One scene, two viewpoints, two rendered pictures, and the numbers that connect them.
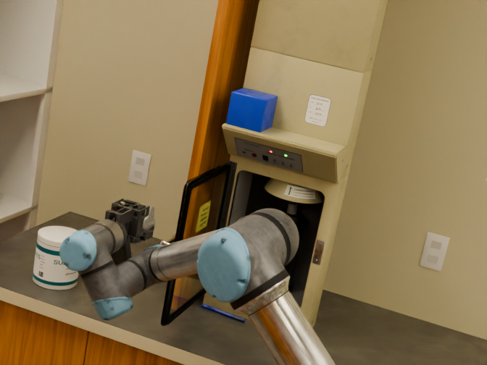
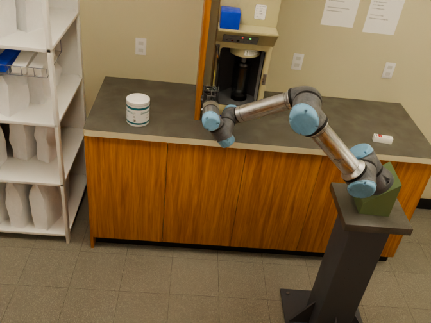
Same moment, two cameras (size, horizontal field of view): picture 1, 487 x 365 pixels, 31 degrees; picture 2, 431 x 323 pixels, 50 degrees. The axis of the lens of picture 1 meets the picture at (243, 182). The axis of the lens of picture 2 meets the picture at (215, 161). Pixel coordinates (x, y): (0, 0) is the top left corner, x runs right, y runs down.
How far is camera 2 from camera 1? 0.97 m
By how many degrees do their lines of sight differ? 27
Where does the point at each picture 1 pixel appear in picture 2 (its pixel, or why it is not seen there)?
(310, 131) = (257, 22)
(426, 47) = not seen: outside the picture
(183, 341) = not seen: hidden behind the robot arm
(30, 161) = (74, 53)
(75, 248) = (211, 121)
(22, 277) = (122, 124)
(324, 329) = not seen: hidden behind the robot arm
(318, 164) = (267, 40)
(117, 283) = (228, 131)
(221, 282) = (305, 127)
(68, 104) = (92, 18)
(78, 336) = (163, 145)
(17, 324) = (127, 147)
